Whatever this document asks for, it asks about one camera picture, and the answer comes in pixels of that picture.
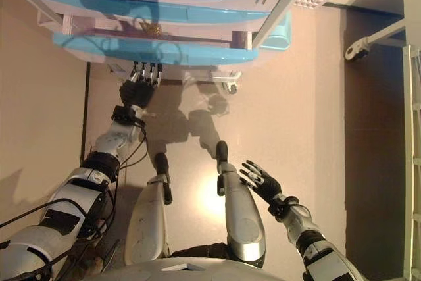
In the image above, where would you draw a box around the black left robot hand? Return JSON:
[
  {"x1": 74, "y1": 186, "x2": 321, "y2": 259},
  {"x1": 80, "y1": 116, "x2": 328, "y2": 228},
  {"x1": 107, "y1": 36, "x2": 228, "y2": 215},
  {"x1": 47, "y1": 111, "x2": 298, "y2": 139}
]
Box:
[{"x1": 118, "y1": 62, "x2": 164, "y2": 108}]

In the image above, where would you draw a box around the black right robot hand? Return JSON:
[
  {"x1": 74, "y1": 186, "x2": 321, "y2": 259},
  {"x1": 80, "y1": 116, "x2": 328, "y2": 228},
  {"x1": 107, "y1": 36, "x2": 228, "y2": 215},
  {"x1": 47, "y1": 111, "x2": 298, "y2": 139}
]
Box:
[{"x1": 239, "y1": 159, "x2": 284, "y2": 205}]

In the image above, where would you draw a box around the blue handled cart drawer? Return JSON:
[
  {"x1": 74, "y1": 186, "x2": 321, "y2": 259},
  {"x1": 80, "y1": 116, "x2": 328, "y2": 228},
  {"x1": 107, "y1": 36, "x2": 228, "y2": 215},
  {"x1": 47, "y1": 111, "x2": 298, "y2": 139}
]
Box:
[
  {"x1": 52, "y1": 14, "x2": 261, "y2": 66},
  {"x1": 28, "y1": 0, "x2": 274, "y2": 26}
]

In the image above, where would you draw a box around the clear bottle of yellow capsules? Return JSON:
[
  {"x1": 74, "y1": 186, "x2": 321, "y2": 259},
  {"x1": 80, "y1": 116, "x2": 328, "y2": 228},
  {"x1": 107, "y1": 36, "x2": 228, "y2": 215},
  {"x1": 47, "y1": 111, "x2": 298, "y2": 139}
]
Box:
[{"x1": 137, "y1": 20, "x2": 162, "y2": 37}]

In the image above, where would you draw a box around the silver right robot leg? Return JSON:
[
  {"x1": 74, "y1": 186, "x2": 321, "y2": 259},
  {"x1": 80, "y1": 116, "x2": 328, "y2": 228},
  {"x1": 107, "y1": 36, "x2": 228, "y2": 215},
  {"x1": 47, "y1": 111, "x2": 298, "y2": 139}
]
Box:
[{"x1": 214, "y1": 140, "x2": 266, "y2": 263}]

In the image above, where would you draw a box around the silver robot leg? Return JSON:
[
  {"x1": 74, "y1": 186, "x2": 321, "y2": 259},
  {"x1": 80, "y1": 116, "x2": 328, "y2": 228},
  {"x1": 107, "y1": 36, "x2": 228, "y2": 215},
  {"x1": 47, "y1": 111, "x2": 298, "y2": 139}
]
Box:
[
  {"x1": 214, "y1": 140, "x2": 266, "y2": 263},
  {"x1": 124, "y1": 152, "x2": 174, "y2": 266}
]

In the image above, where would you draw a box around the white cart caster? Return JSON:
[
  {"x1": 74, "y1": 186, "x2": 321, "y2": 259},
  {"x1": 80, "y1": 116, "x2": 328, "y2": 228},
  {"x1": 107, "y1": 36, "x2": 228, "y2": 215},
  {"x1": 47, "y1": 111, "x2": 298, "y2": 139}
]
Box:
[{"x1": 212, "y1": 70, "x2": 243, "y2": 95}]

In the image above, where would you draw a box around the grey robot torso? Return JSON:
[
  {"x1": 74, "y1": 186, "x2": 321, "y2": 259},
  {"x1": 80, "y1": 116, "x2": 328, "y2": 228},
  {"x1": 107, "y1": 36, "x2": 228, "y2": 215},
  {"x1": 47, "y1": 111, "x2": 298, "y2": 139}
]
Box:
[{"x1": 120, "y1": 257, "x2": 307, "y2": 281}]

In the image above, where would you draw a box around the silver left robot leg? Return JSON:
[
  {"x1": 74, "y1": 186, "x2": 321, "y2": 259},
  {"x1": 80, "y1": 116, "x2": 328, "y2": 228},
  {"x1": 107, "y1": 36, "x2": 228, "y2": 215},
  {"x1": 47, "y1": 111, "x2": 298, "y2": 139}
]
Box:
[{"x1": 124, "y1": 152, "x2": 174, "y2": 266}]

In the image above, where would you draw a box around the waste bin with blue lid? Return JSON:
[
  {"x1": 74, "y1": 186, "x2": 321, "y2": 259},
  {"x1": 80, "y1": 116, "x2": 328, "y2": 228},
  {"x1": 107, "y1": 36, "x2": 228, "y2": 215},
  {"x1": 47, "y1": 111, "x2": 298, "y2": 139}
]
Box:
[{"x1": 260, "y1": 11, "x2": 293, "y2": 51}]

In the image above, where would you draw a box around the white hospital bed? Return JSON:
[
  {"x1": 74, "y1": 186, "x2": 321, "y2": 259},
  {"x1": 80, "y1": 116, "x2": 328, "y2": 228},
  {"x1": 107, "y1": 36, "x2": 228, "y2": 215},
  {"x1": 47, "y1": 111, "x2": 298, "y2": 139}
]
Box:
[{"x1": 344, "y1": 0, "x2": 421, "y2": 281}]

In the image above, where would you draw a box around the bed caster wheel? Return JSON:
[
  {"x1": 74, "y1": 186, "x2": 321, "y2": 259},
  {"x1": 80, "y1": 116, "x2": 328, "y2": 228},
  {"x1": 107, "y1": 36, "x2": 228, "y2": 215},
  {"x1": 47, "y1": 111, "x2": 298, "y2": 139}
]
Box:
[{"x1": 344, "y1": 42, "x2": 370, "y2": 62}]

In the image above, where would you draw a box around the white medical cart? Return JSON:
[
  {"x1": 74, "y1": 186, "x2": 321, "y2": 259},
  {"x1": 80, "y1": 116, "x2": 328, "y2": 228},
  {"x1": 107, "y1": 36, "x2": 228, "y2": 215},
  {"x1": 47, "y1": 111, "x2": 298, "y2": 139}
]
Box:
[{"x1": 0, "y1": 0, "x2": 316, "y2": 95}]

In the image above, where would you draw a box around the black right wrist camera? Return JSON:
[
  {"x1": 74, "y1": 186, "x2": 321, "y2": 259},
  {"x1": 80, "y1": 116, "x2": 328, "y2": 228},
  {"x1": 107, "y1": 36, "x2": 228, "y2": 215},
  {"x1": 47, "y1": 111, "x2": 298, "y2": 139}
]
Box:
[{"x1": 267, "y1": 195, "x2": 299, "y2": 220}]

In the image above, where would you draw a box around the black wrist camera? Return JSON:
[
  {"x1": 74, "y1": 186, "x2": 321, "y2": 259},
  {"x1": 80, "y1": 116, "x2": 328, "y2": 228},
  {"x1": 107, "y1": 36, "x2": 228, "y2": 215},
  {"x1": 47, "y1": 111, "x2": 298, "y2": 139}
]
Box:
[
  {"x1": 111, "y1": 105, "x2": 146, "y2": 124},
  {"x1": 267, "y1": 195, "x2": 299, "y2": 220}
]

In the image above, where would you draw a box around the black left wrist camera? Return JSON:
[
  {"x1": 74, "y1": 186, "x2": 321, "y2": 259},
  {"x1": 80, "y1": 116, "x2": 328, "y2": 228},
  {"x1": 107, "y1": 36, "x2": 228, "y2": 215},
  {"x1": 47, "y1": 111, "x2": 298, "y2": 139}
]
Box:
[{"x1": 111, "y1": 105, "x2": 146, "y2": 124}]

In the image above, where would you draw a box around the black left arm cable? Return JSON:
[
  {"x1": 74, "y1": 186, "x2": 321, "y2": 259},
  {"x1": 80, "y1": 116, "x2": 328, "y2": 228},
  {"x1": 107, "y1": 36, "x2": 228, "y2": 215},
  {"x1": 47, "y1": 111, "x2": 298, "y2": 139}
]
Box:
[{"x1": 0, "y1": 122, "x2": 149, "y2": 240}]

